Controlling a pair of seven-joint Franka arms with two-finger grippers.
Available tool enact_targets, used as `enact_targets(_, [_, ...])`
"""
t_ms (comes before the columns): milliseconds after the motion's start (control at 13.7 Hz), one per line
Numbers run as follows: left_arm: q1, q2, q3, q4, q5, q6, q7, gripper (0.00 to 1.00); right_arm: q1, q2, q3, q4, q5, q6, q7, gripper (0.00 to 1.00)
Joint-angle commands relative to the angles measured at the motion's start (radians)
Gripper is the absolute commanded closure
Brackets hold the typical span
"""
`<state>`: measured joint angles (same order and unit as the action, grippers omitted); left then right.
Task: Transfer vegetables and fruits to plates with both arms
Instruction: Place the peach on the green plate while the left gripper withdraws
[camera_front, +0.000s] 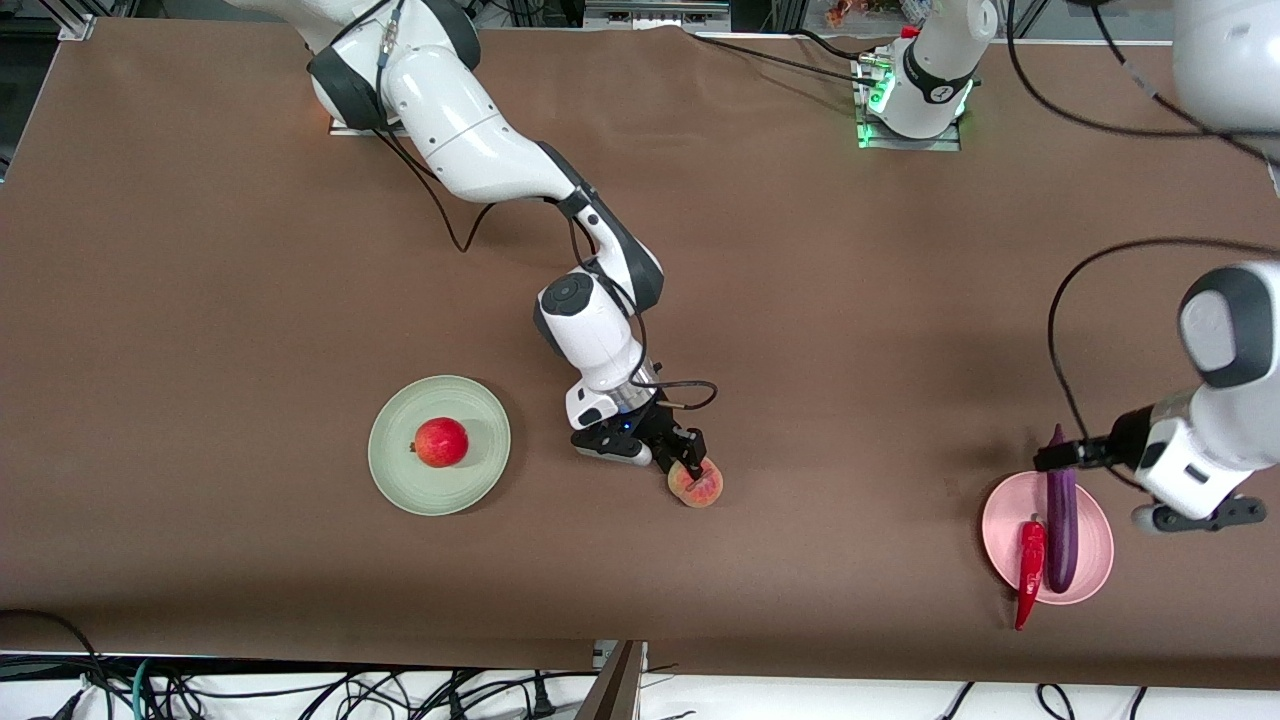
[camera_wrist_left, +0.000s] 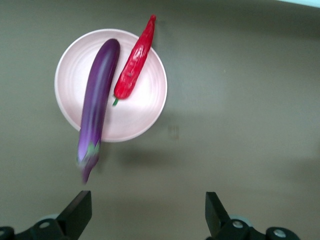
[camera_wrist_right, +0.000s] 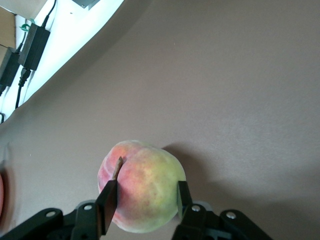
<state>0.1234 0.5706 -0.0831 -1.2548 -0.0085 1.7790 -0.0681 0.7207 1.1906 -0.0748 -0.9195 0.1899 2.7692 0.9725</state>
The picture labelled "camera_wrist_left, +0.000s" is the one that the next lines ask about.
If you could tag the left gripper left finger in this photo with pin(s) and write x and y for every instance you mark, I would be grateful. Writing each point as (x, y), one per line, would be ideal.
(75, 215)

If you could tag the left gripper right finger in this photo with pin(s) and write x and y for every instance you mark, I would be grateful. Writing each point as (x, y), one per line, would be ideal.
(217, 217)

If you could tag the purple eggplant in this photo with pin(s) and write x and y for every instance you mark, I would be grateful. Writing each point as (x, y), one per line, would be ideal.
(98, 100)

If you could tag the red chili pepper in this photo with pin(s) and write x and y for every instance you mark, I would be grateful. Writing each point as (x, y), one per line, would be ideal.
(135, 67)

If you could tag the pink round plate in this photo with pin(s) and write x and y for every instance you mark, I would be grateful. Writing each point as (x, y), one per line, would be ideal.
(140, 110)

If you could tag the brown table cover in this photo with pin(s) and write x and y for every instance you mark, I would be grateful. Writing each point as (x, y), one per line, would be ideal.
(237, 87)

